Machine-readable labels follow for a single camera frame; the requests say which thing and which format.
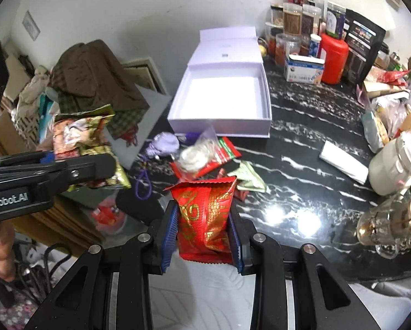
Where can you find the red gold candy packet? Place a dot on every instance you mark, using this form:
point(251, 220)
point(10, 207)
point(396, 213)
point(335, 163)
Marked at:
point(204, 206)

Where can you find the gold orange snack packet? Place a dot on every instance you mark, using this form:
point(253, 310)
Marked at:
point(82, 134)

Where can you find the jar of peanuts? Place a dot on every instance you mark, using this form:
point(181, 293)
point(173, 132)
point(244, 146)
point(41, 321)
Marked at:
point(277, 15)

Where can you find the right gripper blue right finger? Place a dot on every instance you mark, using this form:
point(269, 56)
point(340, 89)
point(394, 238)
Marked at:
point(240, 232)

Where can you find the red plastic canister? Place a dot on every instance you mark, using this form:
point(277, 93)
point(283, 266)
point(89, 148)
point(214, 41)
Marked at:
point(335, 53)

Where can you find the grey cushion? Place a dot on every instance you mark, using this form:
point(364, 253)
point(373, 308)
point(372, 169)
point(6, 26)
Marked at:
point(157, 104)

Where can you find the wall switch plate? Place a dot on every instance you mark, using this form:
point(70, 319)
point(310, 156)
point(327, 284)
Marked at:
point(31, 26)

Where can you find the orange labelled plastic jar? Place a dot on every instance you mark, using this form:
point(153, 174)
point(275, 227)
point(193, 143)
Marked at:
point(286, 45)

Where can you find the leaning framed picture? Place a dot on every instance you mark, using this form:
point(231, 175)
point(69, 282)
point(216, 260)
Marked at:
point(145, 73)

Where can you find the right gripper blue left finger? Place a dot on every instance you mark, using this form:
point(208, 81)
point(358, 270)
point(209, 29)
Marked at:
point(166, 238)

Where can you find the dark labelled clear jar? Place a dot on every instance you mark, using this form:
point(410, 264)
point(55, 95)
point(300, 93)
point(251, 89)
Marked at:
point(311, 17)

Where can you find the brown labelled clear jar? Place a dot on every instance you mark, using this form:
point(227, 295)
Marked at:
point(292, 14)

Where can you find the blue white tube bottle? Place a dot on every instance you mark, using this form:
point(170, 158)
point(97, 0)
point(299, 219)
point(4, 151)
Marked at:
point(314, 45)

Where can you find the purple sachet pouch with tassel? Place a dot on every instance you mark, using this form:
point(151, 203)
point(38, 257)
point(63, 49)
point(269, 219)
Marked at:
point(163, 145)

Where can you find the person left hand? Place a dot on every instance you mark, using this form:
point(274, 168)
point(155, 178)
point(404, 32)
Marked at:
point(7, 258)

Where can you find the brown plaid clothing pile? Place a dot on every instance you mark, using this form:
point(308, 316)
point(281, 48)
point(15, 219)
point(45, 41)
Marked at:
point(88, 76)

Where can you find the glass cup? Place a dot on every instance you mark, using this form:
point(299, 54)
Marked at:
point(386, 226)

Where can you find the red green snack packet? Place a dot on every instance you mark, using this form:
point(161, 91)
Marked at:
point(196, 161)

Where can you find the black coffee bag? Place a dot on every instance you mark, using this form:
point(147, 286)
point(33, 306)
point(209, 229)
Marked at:
point(364, 39)

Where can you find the white tissue packet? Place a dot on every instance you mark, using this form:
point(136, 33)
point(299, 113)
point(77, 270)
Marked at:
point(344, 162)

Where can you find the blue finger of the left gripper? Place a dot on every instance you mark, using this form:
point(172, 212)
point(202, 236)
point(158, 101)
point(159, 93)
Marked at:
point(49, 157)

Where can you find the white ceramic jar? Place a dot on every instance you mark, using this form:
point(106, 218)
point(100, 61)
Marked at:
point(390, 169)

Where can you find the white blue mask box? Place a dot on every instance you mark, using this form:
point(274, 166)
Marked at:
point(303, 69)

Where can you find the white open gift box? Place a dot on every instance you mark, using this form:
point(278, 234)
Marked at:
point(224, 86)

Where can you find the red item on floor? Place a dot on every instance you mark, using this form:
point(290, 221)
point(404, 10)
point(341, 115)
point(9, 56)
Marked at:
point(107, 216)

